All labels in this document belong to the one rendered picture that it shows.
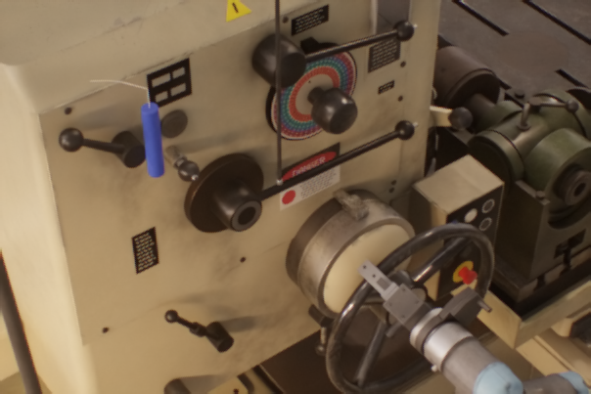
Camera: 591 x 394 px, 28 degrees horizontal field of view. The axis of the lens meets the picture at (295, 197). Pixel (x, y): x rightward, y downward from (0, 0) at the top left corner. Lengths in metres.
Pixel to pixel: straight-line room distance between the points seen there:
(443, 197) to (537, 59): 1.03
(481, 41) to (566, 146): 0.84
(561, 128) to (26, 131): 1.26
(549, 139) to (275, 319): 0.69
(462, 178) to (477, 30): 1.05
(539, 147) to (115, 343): 0.98
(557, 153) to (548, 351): 0.60
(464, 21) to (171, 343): 1.54
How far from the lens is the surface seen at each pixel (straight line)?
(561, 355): 2.86
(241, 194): 1.87
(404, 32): 1.92
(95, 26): 1.72
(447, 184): 2.27
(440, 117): 2.24
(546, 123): 2.54
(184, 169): 1.77
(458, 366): 1.80
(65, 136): 1.65
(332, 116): 1.85
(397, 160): 2.19
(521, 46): 3.25
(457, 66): 2.64
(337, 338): 1.97
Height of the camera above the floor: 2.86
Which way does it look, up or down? 43 degrees down
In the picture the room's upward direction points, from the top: straight up
